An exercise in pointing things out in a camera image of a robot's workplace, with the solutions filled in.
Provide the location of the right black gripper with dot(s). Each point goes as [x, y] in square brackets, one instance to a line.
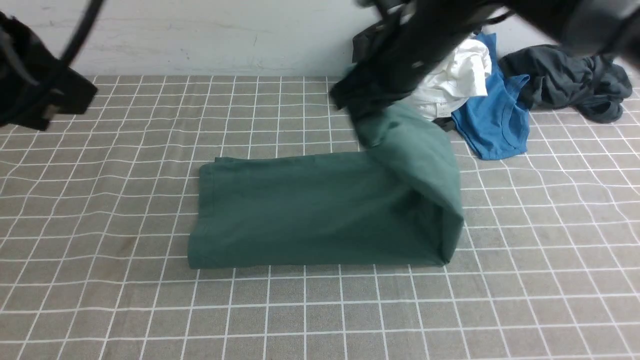
[401, 56]

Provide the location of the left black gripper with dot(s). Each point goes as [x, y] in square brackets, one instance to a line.
[26, 63]

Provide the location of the grey checkered tablecloth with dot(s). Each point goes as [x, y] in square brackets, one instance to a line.
[95, 215]

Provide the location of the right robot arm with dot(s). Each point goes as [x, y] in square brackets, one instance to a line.
[585, 27]

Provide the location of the green long sleeve shirt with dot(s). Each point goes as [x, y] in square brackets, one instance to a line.
[395, 202]

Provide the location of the white shirt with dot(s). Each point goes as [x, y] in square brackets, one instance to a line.
[460, 76]

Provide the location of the dark grey crumpled shirt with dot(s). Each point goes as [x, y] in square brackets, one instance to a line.
[592, 85]

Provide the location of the blue shirt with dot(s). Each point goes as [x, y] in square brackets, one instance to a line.
[495, 126]

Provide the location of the black garment under white shirt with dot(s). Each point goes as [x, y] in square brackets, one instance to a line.
[364, 41]

